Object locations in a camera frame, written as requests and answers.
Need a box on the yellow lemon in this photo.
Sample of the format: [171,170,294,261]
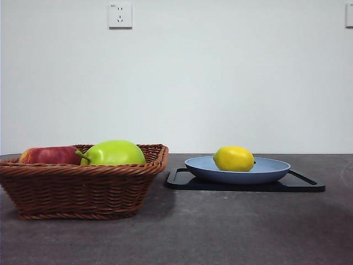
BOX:
[212,146,255,172]

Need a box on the blue round plate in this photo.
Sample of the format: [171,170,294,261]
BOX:
[184,156,291,185]

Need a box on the brown wicker basket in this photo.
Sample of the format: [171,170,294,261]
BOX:
[0,144,169,221]

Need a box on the green pear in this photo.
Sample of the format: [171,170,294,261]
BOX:
[75,140,147,166]

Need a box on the black rectangular tray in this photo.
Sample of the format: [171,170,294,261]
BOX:
[164,167,326,193]

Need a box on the red apple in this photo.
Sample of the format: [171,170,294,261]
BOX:
[18,146,83,165]

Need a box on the white wall socket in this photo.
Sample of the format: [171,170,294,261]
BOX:
[108,2,133,30]

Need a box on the white wall plate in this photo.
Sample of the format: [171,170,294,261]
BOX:
[345,3,353,29]

